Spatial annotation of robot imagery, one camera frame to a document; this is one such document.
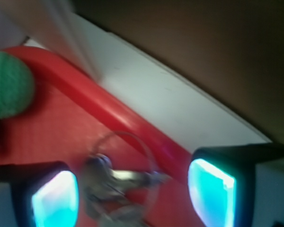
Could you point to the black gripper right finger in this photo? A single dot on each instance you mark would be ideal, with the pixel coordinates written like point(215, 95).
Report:
point(238, 186)

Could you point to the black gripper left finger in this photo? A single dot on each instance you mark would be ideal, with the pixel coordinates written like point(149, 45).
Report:
point(38, 195)

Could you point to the silver keys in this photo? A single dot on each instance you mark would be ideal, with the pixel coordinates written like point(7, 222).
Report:
point(104, 189)

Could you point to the red plastic tray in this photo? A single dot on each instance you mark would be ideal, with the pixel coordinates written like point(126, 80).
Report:
point(70, 113)

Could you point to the green textured ball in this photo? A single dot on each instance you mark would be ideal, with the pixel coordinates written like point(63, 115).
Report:
point(17, 86)

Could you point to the brown cardboard panel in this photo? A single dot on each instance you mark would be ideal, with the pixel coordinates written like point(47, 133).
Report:
point(232, 49)

